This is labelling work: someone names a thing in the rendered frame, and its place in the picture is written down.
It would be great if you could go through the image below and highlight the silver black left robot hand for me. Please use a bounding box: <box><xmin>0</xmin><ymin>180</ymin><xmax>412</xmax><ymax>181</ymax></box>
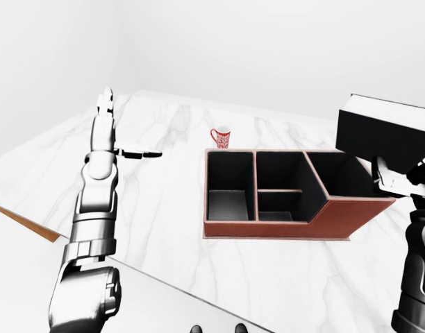
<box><xmin>81</xmin><ymin>86</ymin><xmax>163</xmax><ymax>185</ymax></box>

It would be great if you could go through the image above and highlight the red-brown desk caddy black inside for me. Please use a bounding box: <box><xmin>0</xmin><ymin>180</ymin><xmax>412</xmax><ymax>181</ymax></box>
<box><xmin>202</xmin><ymin>148</ymin><xmax>397</xmax><ymax>241</ymax></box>

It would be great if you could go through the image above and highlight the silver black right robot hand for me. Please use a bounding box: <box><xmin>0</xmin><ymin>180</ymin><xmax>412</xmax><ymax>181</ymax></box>
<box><xmin>371</xmin><ymin>148</ymin><xmax>425</xmax><ymax>209</ymax></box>

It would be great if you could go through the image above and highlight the black book with white pages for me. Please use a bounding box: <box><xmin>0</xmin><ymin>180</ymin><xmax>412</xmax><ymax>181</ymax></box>
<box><xmin>335</xmin><ymin>93</ymin><xmax>425</xmax><ymax>175</ymax></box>

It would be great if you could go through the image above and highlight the red patterned white mug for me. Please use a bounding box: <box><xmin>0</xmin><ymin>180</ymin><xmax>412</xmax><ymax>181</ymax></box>
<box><xmin>210</xmin><ymin>125</ymin><xmax>232</xmax><ymax>151</ymax></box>

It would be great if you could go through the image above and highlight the brown wooden edge strip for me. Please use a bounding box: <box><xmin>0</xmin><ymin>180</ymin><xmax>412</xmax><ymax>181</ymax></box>
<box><xmin>0</xmin><ymin>202</ymin><xmax>61</xmax><ymax>244</ymax></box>

